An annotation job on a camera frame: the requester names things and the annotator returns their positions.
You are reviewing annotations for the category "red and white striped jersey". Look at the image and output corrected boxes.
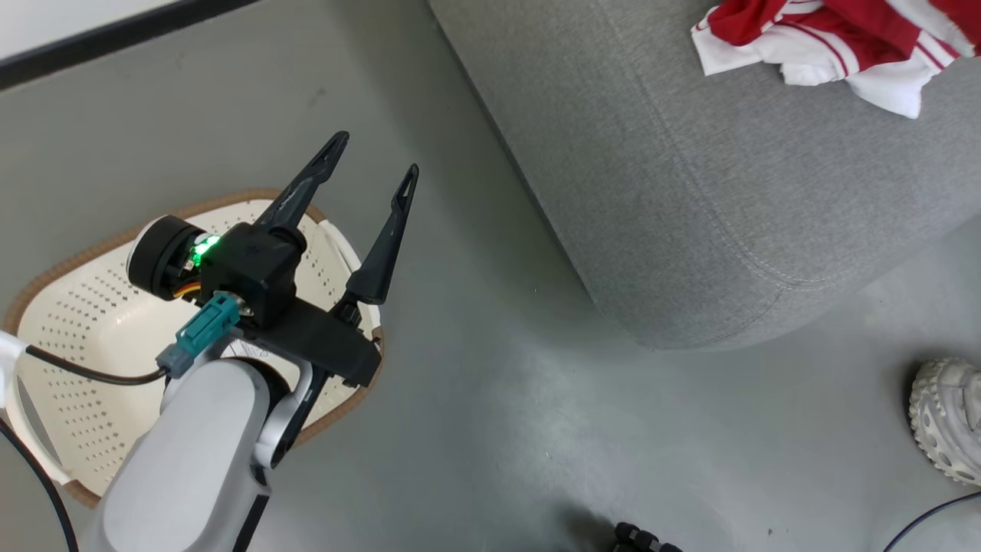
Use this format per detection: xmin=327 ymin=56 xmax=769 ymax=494
xmin=824 ymin=0 xmax=981 ymax=120

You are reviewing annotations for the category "white sneaker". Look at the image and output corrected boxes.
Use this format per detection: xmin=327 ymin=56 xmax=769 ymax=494
xmin=907 ymin=356 xmax=981 ymax=487

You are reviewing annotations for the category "dark blue cable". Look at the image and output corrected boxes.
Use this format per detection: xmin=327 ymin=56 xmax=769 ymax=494
xmin=881 ymin=491 xmax=981 ymax=552

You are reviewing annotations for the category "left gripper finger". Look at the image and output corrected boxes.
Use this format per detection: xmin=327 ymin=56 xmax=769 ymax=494
xmin=334 ymin=163 xmax=420 ymax=325
xmin=254 ymin=130 xmax=351 ymax=239

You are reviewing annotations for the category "black baseboard strip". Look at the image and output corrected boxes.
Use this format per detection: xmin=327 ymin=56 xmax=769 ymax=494
xmin=0 ymin=0 xmax=258 ymax=92

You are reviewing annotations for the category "grey fabric sofa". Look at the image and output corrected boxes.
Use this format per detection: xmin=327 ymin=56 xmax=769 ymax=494
xmin=425 ymin=0 xmax=981 ymax=351

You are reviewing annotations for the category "white perforated laundry basket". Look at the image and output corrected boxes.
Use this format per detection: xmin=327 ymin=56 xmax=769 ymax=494
xmin=3 ymin=188 xmax=386 ymax=508

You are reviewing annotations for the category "thick black cable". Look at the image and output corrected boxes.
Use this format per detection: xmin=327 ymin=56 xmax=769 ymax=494
xmin=0 ymin=418 xmax=79 ymax=552

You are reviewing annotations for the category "white tape label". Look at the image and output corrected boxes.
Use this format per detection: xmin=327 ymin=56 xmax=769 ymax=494
xmin=0 ymin=330 xmax=29 ymax=409

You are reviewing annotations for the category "thin black camera cable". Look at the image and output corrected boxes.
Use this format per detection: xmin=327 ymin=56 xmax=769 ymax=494
xmin=25 ymin=344 xmax=167 ymax=386

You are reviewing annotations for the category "teal cable connector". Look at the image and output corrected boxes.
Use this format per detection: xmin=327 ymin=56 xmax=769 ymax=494
xmin=155 ymin=292 xmax=241 ymax=381

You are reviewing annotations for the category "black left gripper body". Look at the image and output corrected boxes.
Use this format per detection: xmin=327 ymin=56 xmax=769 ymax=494
xmin=126 ymin=215 xmax=383 ymax=388

